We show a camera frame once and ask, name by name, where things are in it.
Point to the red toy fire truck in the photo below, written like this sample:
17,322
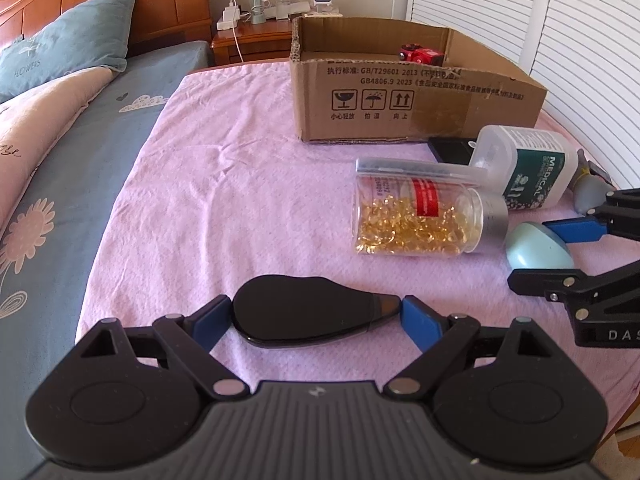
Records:
415,53

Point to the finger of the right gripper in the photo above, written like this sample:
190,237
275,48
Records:
565,279
592,228

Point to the blue pillow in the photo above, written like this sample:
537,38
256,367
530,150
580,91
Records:
70,42

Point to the white power strip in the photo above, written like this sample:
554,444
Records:
230,16

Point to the teal egg-shaped case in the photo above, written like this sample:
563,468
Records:
531,245

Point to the wooden nightstand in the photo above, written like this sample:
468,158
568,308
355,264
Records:
250,43

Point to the black oval case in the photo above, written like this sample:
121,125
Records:
280,311

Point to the black digital timer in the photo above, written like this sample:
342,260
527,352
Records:
452,150

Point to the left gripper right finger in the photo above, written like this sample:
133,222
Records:
444,342

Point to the white louvered closet door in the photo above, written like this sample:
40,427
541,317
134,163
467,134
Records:
585,52

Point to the pink cloth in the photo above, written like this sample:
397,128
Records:
223,191

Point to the blue bed sheet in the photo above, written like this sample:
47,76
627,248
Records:
59,224

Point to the fish oil capsule bottle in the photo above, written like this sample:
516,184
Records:
418,216

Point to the white medical bottle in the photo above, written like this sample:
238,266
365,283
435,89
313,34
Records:
531,168

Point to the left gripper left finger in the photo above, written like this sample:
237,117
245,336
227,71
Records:
187,342

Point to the clear pen refill box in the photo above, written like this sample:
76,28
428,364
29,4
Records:
439,171

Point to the small spray bottle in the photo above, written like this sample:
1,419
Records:
283,9

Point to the grey elephant toy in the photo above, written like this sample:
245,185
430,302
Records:
590,185

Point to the brown cardboard box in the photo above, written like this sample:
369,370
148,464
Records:
349,85

